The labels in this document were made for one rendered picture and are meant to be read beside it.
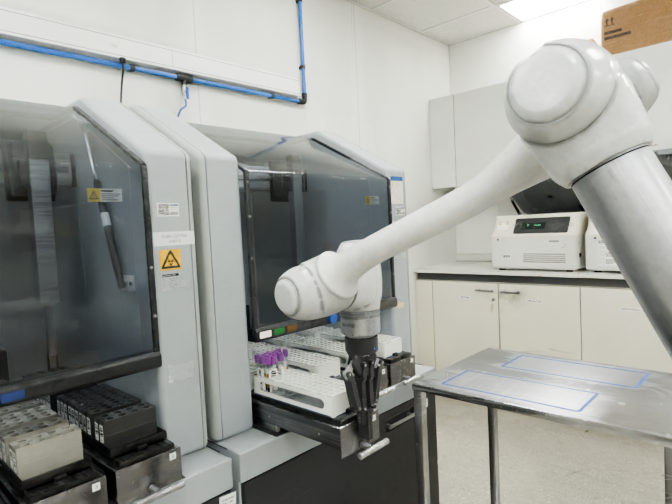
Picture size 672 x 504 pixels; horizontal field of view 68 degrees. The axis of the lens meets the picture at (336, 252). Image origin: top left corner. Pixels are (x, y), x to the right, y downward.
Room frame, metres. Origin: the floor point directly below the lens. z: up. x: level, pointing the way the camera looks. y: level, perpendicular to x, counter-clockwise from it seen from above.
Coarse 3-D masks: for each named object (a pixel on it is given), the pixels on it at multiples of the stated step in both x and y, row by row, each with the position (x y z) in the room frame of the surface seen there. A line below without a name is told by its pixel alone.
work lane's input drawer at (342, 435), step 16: (256, 400) 1.28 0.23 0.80; (272, 400) 1.24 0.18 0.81; (256, 416) 1.28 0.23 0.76; (272, 416) 1.23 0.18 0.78; (288, 416) 1.19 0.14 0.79; (304, 416) 1.15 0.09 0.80; (320, 416) 1.13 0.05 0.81; (352, 416) 1.11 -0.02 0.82; (304, 432) 1.15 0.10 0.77; (320, 432) 1.11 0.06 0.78; (336, 432) 1.08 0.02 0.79; (352, 432) 1.10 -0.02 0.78; (336, 448) 1.08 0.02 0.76; (352, 448) 1.10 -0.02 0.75; (368, 448) 1.08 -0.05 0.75
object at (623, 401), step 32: (480, 352) 1.58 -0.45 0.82; (512, 352) 1.56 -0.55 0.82; (416, 384) 1.30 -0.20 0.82; (448, 384) 1.28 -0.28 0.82; (480, 384) 1.27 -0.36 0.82; (512, 384) 1.26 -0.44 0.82; (544, 384) 1.25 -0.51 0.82; (576, 384) 1.24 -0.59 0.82; (608, 384) 1.22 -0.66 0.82; (640, 384) 1.21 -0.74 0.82; (416, 416) 1.31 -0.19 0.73; (544, 416) 1.07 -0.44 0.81; (576, 416) 1.04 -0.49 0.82; (608, 416) 1.03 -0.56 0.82; (640, 416) 1.02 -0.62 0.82; (416, 448) 1.31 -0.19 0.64
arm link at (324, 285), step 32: (512, 160) 0.85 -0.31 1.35; (480, 192) 0.89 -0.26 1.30; (512, 192) 0.88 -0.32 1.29; (416, 224) 0.90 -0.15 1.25; (448, 224) 0.91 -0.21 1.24; (320, 256) 0.95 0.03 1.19; (352, 256) 0.91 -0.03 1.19; (384, 256) 0.90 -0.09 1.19; (288, 288) 0.91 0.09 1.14; (320, 288) 0.92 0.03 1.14; (352, 288) 0.94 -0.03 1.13
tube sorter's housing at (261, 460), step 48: (192, 144) 1.24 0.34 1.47; (336, 144) 1.87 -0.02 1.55; (192, 192) 1.21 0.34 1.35; (240, 192) 2.18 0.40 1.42; (240, 240) 1.26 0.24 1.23; (240, 288) 1.25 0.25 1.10; (240, 336) 1.25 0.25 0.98; (240, 384) 1.24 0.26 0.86; (240, 432) 1.24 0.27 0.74; (288, 432) 1.23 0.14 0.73; (384, 432) 1.51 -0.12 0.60; (432, 432) 1.71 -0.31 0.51; (240, 480) 1.12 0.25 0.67; (288, 480) 1.22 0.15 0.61; (336, 480) 1.35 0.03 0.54; (384, 480) 1.50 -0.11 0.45; (432, 480) 1.70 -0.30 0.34
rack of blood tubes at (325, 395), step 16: (288, 368) 1.35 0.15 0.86; (256, 384) 1.30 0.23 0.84; (272, 384) 1.25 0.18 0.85; (288, 384) 1.21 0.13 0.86; (304, 384) 1.20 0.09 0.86; (320, 384) 1.20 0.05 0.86; (336, 384) 1.20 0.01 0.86; (288, 400) 1.21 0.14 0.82; (304, 400) 1.25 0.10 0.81; (320, 400) 1.25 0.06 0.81; (336, 400) 1.11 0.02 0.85
